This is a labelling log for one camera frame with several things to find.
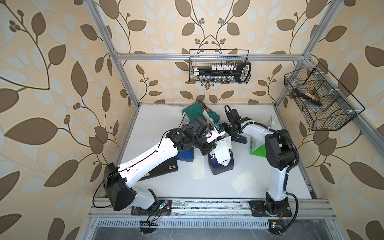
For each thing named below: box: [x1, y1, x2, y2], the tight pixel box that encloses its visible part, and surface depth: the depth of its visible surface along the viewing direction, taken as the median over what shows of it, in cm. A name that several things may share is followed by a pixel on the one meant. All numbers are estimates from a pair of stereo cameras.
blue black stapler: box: [231, 134, 248, 144], surface depth 101 cm
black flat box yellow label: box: [139, 156, 179, 182], surface depth 87 cm
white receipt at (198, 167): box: [191, 155, 205, 179], surface depth 90 cm
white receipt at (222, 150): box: [213, 136, 232, 166], surface depth 77 cm
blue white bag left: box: [175, 147, 195, 163], surface depth 86 cm
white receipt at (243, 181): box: [230, 170, 257, 194], surface depth 85 cm
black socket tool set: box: [193, 62, 252, 83], surface depth 87 cm
